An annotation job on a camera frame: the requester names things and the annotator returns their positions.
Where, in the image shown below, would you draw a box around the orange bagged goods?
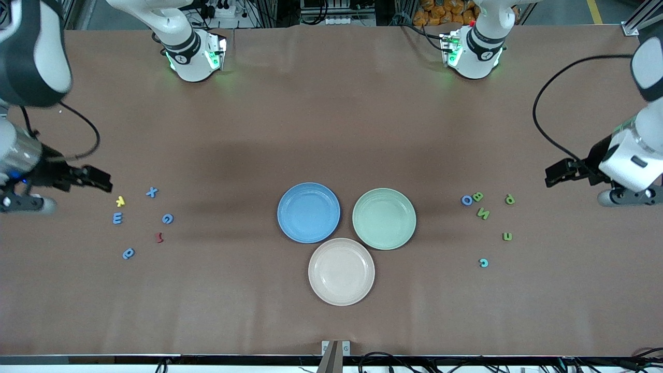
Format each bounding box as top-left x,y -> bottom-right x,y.
413,0 -> 480,26

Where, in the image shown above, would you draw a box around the aluminium frame profile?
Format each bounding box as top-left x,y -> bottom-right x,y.
54,0 -> 99,31
622,0 -> 663,37

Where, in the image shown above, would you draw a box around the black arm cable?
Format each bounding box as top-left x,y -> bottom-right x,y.
532,54 -> 638,165
20,103 -> 100,161

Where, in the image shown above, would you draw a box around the beige plate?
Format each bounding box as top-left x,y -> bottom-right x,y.
308,238 -> 376,307

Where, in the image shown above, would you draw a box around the green plate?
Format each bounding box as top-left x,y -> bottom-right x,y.
352,188 -> 417,251

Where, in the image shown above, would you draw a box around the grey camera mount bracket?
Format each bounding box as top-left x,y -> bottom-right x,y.
316,339 -> 351,373

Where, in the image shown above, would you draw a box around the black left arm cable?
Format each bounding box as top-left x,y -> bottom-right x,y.
532,54 -> 638,165

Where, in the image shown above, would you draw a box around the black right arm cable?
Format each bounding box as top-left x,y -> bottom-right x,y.
20,103 -> 100,161

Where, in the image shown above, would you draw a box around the white power strip with plugs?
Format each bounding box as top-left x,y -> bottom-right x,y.
209,0 -> 237,19

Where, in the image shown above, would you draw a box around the blue plate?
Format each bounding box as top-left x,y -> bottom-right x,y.
277,182 -> 341,244

